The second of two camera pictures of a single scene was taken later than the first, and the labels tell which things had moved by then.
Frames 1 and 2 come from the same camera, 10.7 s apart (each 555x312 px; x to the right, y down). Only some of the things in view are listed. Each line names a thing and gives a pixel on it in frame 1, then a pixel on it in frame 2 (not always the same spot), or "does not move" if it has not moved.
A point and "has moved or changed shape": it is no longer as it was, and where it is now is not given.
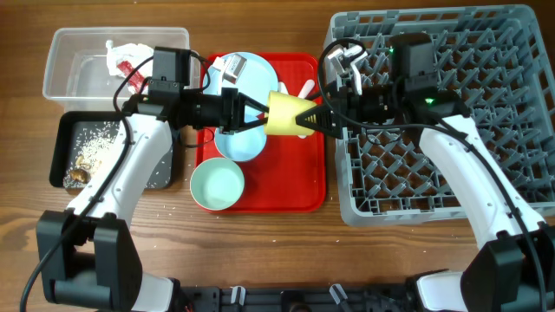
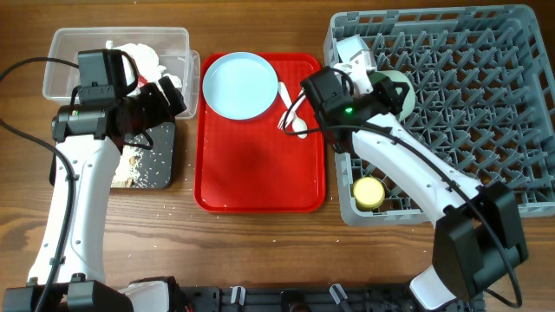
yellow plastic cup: [282, 116] -> [368, 193]
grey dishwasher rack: [497, 57] does not move
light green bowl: [217, 184] has moved or changed shape
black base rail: [332, 299] does not move
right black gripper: [348, 101] does not move
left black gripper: [230, 96] -> [162, 112]
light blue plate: [256, 80] does not move
